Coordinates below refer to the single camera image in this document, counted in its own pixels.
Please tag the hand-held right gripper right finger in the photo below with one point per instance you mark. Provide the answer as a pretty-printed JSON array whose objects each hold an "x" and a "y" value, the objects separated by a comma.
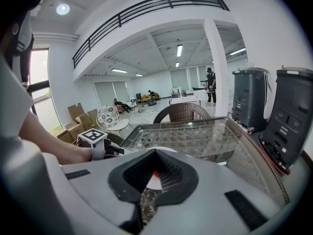
[{"x": 215, "y": 199}]

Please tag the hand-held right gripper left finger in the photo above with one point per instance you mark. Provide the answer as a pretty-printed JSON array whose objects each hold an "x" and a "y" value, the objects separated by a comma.
[{"x": 97, "y": 180}]

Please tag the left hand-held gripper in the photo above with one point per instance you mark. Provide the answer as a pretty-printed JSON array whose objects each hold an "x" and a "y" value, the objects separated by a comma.
[{"x": 93, "y": 135}]

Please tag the white plate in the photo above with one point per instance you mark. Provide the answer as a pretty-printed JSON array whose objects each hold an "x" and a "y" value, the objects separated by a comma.
[{"x": 154, "y": 183}]

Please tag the person's left forearm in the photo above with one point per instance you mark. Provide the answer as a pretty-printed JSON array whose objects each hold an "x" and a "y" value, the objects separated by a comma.
[{"x": 49, "y": 143}]

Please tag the glass top wicker table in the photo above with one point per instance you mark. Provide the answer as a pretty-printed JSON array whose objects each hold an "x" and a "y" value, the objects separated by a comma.
[{"x": 195, "y": 136}]

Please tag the stack of cardboard boxes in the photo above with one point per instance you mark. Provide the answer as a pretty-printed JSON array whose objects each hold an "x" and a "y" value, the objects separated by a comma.
[{"x": 78, "y": 124}]

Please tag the dark wicker chair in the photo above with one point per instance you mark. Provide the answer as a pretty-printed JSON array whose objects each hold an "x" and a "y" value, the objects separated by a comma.
[{"x": 115, "y": 139}]

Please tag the wide grey window blind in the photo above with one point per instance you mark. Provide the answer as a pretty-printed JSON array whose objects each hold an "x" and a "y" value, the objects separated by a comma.
[{"x": 110, "y": 92}]

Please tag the person's black white top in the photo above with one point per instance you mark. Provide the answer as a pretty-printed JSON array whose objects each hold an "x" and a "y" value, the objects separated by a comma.
[{"x": 12, "y": 94}]

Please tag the brown wicker chair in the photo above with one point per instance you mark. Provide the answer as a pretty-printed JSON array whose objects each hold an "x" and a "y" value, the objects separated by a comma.
[{"x": 183, "y": 111}]

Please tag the black delivery robot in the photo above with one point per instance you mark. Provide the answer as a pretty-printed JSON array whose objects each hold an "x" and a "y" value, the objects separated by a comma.
[
  {"x": 249, "y": 99},
  {"x": 288, "y": 116}
]

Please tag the round ceiling light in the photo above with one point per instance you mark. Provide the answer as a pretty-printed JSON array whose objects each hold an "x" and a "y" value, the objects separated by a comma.
[{"x": 63, "y": 9}]

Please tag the black balcony railing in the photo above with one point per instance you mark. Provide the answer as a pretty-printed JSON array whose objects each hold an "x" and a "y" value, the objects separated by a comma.
[{"x": 146, "y": 6}]

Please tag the floral cushion gold frame chair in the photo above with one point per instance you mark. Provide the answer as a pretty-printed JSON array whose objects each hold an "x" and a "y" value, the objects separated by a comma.
[{"x": 107, "y": 116}]

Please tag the dark frame window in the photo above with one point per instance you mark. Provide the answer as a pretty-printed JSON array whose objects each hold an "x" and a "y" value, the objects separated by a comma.
[{"x": 40, "y": 67}]

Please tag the white metal-frame table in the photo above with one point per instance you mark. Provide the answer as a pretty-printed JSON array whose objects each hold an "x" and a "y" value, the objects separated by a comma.
[{"x": 188, "y": 101}]

